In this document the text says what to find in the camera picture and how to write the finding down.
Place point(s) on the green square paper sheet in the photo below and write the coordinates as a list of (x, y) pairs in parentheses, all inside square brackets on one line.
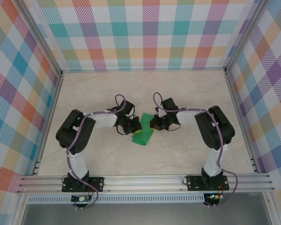
[(145, 137)]

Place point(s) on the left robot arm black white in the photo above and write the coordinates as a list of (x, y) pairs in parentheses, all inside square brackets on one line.
[(72, 131)]

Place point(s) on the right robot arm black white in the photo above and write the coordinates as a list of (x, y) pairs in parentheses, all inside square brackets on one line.
[(215, 126)]

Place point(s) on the grey metal bottom panel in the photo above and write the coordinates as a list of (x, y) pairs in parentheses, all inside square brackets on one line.
[(142, 214)]

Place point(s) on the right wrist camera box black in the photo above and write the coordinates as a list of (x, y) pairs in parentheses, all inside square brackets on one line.
[(170, 104)]

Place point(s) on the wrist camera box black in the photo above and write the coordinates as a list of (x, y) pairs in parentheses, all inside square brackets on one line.
[(128, 106), (170, 104)]

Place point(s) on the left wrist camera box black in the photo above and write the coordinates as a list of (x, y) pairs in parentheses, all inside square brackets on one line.
[(128, 106)]

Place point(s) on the short aluminium table edge rail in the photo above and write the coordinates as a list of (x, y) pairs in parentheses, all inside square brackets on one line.
[(142, 69)]

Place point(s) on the aluminium mounting rail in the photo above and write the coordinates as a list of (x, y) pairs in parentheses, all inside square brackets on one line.
[(142, 184)]

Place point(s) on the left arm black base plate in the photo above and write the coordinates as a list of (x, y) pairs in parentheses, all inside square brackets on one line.
[(97, 184)]

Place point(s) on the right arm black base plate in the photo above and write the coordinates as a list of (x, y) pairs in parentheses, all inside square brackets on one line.
[(194, 184)]

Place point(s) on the long aluminium table edge rail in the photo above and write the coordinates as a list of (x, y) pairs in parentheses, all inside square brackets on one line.
[(50, 117), (240, 117)]

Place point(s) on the aluminium frame post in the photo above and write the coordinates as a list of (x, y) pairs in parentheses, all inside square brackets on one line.
[(244, 35), (41, 37)]

